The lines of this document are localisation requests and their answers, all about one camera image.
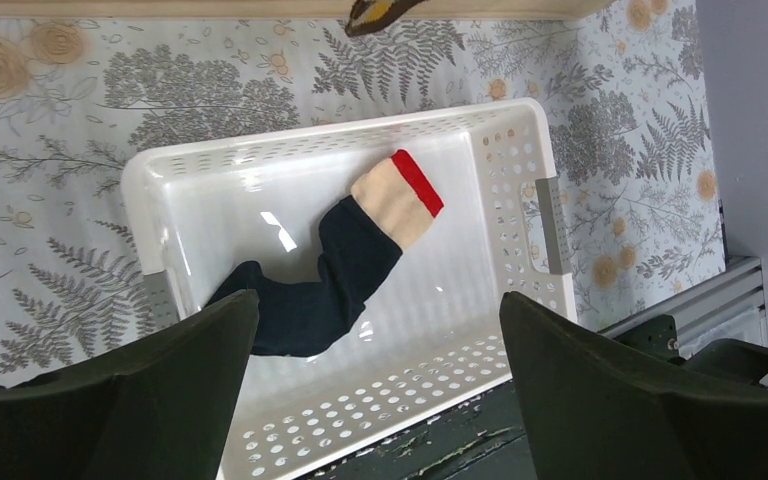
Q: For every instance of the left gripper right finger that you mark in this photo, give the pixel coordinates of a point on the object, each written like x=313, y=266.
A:
x=596, y=408

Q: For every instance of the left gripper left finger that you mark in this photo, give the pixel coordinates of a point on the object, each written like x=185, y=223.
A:
x=157, y=408

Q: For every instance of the navy sock beige red cuff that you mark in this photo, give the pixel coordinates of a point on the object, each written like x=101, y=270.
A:
x=363, y=236

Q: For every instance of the white plastic basket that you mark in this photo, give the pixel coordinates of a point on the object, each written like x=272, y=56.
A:
x=430, y=336

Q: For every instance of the wooden hanging rack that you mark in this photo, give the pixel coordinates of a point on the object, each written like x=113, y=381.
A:
x=312, y=9

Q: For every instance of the brown yellow argyle sock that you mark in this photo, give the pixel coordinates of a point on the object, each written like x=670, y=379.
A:
x=371, y=16

